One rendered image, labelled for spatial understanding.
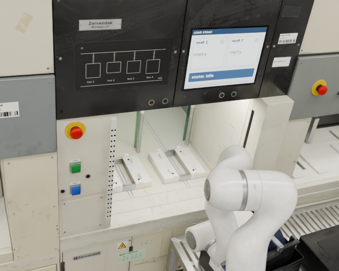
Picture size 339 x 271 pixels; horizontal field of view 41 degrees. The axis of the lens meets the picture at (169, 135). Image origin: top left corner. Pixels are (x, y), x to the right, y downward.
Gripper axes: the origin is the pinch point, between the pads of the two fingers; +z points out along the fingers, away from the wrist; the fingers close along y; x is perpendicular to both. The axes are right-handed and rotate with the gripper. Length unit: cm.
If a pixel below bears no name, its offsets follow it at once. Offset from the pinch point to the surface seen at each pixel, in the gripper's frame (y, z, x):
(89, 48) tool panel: -36, -53, 54
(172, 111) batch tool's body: -105, 29, -21
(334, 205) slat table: -14, 69, -33
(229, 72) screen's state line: -29, -4, 43
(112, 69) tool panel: -35, -46, 47
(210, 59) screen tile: -30, -12, 48
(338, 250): 13.4, 36.0, -22.8
